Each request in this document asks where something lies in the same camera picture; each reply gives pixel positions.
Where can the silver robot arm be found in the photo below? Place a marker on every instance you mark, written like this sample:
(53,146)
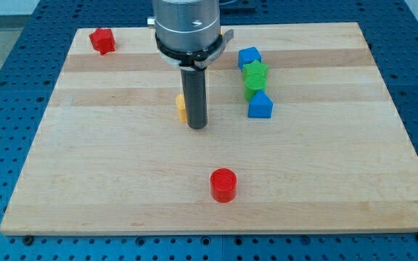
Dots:
(188,33)

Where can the yellow block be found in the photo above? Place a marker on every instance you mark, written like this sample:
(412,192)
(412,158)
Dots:
(181,108)

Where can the red cylinder block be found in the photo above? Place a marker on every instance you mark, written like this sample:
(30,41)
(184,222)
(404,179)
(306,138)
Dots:
(223,185)

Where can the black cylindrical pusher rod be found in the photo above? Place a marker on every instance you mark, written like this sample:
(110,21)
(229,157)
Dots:
(193,83)

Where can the blue pentagon block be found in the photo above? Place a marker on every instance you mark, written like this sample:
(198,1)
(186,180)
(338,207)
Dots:
(260,106)

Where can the green cylinder block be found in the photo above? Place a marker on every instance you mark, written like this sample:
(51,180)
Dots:
(253,84)

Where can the green star block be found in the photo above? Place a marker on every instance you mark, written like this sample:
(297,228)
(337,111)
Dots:
(255,68)

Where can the blue cube block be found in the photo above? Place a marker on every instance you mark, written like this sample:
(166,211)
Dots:
(248,55)

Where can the wooden board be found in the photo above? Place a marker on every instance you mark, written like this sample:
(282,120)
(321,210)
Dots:
(111,157)

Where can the red star block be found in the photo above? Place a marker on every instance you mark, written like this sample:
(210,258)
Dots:
(102,40)

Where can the blue perforated table plate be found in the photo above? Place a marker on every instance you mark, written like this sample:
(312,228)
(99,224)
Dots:
(32,68)

